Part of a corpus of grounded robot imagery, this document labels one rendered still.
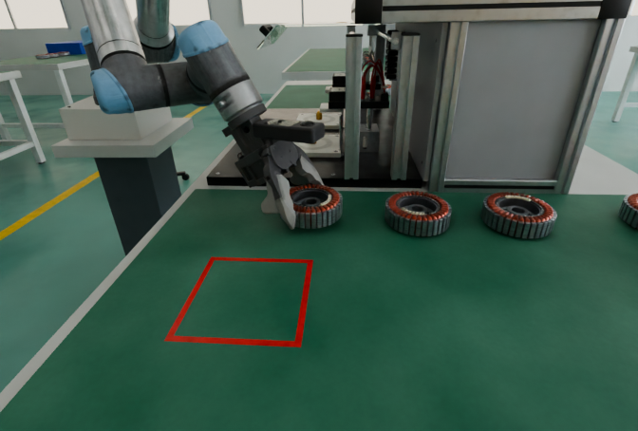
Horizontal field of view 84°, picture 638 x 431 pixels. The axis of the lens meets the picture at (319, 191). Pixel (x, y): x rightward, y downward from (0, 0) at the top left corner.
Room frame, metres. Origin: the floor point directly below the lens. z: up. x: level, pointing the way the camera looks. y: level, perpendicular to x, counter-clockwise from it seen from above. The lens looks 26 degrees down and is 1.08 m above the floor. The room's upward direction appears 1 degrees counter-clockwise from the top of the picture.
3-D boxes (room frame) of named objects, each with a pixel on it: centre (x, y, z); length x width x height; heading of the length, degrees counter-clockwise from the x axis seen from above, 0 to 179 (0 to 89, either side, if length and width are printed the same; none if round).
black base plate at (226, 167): (1.02, -0.01, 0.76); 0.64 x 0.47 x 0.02; 175
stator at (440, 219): (0.54, -0.17, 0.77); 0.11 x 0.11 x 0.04
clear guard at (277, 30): (1.14, -0.01, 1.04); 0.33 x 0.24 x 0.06; 85
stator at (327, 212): (0.56, 0.01, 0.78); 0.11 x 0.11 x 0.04
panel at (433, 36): (1.00, -0.25, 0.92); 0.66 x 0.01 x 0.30; 175
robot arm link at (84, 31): (1.18, 0.64, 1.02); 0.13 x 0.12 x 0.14; 120
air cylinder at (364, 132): (0.89, -0.13, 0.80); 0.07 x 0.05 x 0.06; 175
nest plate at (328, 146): (0.90, 0.01, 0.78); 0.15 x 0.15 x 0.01; 85
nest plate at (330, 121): (1.14, -0.01, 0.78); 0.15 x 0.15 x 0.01; 85
